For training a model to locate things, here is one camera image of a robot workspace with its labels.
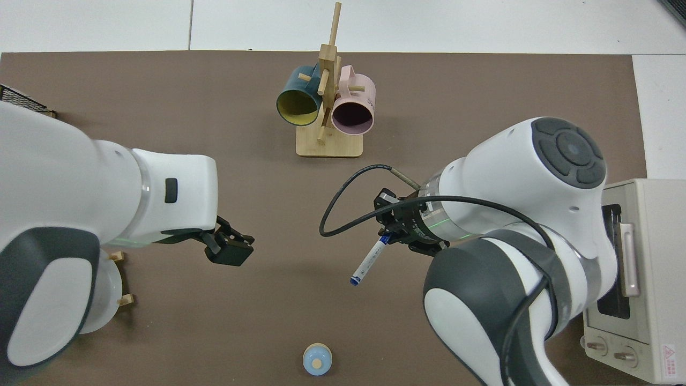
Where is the pink mug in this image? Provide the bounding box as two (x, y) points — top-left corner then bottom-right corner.
(331, 65), (376, 136)

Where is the wooden plate rack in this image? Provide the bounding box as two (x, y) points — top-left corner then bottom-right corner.
(110, 251), (135, 307)

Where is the small blue round thing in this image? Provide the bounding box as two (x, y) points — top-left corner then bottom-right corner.
(302, 343), (333, 376)

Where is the dark grey panel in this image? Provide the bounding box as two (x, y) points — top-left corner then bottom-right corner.
(658, 0), (686, 28)

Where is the wooden cup stand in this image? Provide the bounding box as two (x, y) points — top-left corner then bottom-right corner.
(296, 2), (364, 158)

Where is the blue and white marker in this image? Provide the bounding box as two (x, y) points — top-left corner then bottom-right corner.
(350, 236), (394, 286)

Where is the grey plate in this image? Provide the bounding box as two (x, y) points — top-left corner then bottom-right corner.
(80, 257), (123, 335)

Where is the pale toaster oven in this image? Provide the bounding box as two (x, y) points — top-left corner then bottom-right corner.
(583, 179), (686, 385)

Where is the wire basket with wooden floor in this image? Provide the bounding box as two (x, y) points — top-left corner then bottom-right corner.
(0, 85), (57, 118)

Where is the dark teal mug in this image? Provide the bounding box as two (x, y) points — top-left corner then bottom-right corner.
(276, 63), (324, 127)

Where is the brown table cloth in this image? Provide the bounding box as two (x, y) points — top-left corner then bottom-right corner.
(0, 51), (646, 386)

